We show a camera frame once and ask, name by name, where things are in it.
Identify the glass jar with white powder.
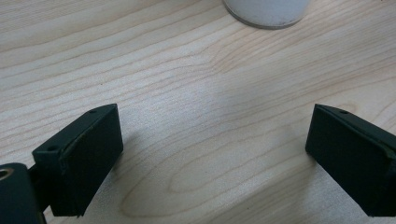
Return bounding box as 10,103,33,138
221,0,312,31

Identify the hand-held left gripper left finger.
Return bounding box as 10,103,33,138
32,103,124,217

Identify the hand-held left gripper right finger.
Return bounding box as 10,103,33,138
304,103,396,217

